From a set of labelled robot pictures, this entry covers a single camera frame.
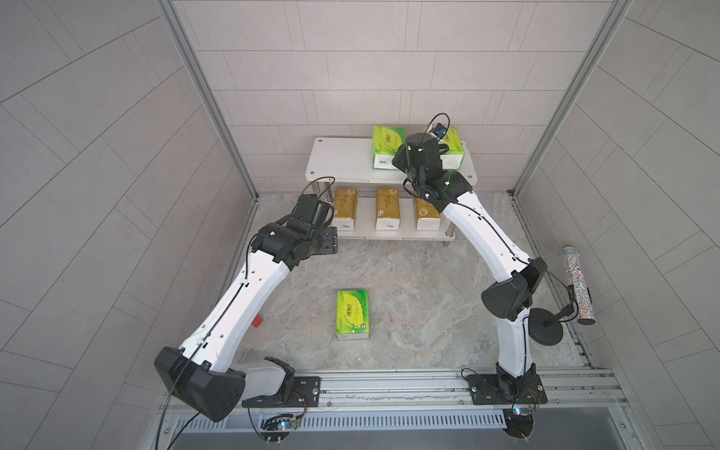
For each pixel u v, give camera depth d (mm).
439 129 645
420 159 553
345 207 963
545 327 809
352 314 787
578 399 708
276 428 654
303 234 480
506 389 633
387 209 962
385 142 758
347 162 800
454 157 754
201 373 358
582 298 677
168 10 700
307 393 707
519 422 685
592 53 777
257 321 810
